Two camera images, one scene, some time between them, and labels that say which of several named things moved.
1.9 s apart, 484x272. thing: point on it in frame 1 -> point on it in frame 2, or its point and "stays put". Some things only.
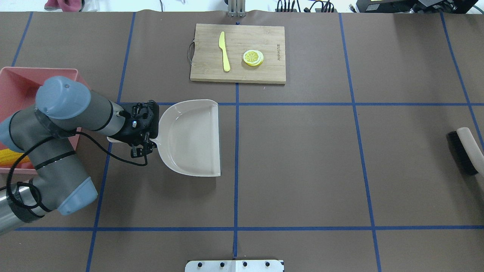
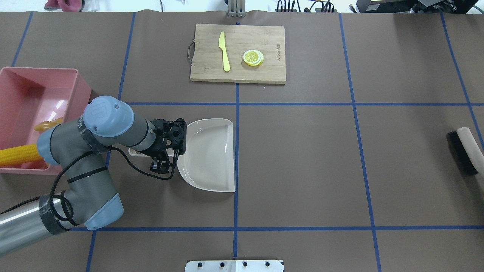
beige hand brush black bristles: x=469 y=152 stays put
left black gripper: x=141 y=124 -> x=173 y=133
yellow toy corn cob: x=8 y=157 stays put
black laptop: x=415 y=6 stays put
